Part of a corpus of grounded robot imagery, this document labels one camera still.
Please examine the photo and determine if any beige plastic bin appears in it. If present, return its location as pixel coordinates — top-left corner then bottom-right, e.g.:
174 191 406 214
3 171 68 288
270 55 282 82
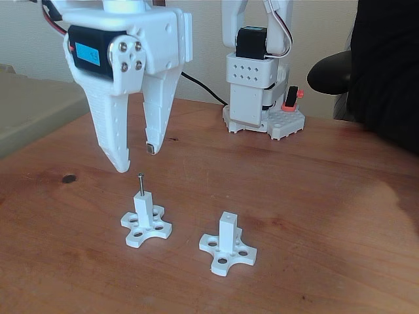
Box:
0 63 99 161

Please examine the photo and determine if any black office chair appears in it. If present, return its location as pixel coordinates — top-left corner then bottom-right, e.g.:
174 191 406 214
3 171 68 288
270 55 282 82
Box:
306 50 354 97

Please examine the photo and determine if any person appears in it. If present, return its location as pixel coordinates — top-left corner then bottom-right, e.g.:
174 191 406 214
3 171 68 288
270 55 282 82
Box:
345 0 419 155

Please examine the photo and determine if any red black white servo cable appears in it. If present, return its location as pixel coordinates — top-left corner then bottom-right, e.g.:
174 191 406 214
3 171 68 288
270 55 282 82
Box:
41 0 71 37
263 0 294 60

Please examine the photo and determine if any black camera cable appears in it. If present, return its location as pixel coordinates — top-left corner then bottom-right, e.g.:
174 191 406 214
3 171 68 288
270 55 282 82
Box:
180 71 230 109

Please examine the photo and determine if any white cross-base post stand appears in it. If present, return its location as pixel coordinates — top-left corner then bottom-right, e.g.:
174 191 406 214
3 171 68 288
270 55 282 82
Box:
120 192 173 249
198 211 258 276

